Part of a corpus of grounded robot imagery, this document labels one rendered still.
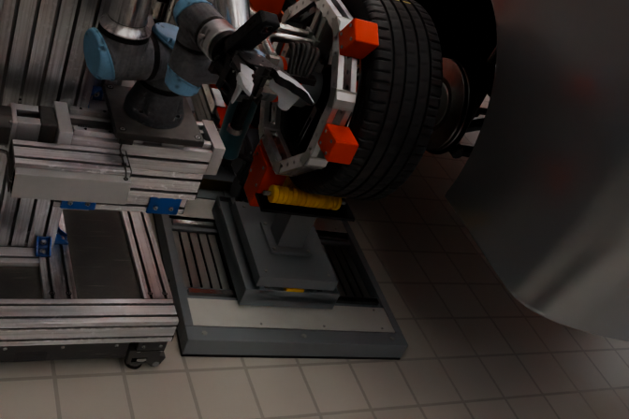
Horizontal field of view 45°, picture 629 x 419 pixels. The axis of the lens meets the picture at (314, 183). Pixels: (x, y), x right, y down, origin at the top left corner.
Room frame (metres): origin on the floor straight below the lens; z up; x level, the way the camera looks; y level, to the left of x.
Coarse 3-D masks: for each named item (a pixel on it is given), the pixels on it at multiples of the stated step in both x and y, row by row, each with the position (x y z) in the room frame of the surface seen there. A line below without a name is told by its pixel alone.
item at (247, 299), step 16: (224, 208) 2.33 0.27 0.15; (224, 224) 2.23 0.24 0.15; (224, 240) 2.19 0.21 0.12; (240, 240) 2.19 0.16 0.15; (240, 256) 2.11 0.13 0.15; (240, 272) 2.01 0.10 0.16; (240, 288) 1.97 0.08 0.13; (256, 288) 1.98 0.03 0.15; (272, 288) 2.00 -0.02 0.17; (288, 288) 2.02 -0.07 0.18; (336, 288) 2.14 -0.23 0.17; (240, 304) 1.94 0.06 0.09; (256, 304) 1.97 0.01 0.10; (272, 304) 2.00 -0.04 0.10; (288, 304) 2.03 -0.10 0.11; (304, 304) 2.06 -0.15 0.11; (320, 304) 2.09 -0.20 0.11
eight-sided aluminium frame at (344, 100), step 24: (312, 0) 2.18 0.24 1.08; (336, 0) 2.15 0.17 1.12; (288, 24) 2.30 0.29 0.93; (336, 24) 2.01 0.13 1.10; (288, 48) 2.32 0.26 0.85; (336, 48) 1.97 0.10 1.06; (336, 72) 1.92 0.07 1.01; (336, 96) 1.87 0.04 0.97; (264, 120) 2.19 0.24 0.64; (336, 120) 1.91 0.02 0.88; (264, 144) 2.13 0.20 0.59; (312, 144) 1.88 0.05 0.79; (288, 168) 1.94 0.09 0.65; (312, 168) 1.92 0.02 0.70
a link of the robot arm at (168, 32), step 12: (156, 24) 1.62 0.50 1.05; (168, 24) 1.67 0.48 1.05; (156, 36) 1.59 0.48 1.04; (168, 36) 1.59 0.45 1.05; (156, 48) 1.57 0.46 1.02; (168, 48) 1.58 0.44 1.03; (156, 60) 1.55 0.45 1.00; (168, 60) 1.58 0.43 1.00; (156, 72) 1.56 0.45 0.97; (156, 84) 1.58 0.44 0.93
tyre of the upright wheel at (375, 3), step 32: (352, 0) 2.16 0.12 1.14; (384, 0) 2.15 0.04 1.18; (384, 32) 2.02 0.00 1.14; (416, 32) 2.10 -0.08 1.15; (384, 64) 1.95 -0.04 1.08; (416, 64) 2.02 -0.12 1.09; (384, 96) 1.91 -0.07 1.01; (416, 96) 1.98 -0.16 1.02; (352, 128) 1.91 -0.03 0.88; (384, 128) 1.90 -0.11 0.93; (416, 128) 1.96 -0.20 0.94; (352, 160) 1.87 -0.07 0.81; (384, 160) 1.91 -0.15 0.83; (416, 160) 1.97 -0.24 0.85; (320, 192) 1.94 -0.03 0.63; (352, 192) 1.96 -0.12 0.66; (384, 192) 1.99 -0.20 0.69
